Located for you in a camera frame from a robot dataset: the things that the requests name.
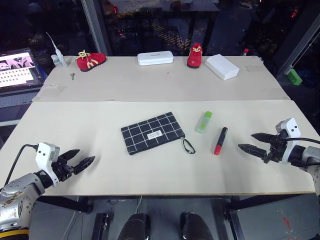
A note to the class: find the white rectangular box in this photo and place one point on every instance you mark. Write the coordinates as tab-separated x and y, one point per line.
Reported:
221	66

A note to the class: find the grey aluminium frame post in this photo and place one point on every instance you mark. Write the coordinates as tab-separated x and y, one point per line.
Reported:
96	27
300	43

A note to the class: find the black grid pencil pouch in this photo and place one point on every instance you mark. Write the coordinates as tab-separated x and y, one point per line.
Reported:
150	132

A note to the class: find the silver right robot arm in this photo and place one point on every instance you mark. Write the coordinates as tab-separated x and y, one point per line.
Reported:
308	156

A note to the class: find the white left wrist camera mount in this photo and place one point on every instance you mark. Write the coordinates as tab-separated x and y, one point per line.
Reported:
45	153

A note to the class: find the green translucent glue stick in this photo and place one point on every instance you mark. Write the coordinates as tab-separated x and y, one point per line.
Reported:
203	122

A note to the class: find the red and black marker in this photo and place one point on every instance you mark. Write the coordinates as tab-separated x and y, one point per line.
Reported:
220	141

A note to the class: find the dark rounded shape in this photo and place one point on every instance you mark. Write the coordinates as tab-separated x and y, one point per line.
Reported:
196	226
135	226

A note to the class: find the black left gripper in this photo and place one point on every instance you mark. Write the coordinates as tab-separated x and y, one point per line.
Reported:
62	170

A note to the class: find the laptop screen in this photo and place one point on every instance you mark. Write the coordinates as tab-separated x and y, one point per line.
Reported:
16	70

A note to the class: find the small metal key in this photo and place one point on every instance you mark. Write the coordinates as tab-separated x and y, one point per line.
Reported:
72	76

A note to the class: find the red shoe with yellow laces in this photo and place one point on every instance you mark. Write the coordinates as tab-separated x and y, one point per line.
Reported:
92	61
194	58

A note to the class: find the white oblong hard case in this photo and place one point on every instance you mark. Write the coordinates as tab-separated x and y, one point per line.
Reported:
155	58

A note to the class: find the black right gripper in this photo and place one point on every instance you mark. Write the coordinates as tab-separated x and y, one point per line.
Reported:
276	151

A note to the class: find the green box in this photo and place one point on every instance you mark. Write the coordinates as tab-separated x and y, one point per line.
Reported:
294	77

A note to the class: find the red-capped bottle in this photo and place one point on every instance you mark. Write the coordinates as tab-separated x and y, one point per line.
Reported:
246	52

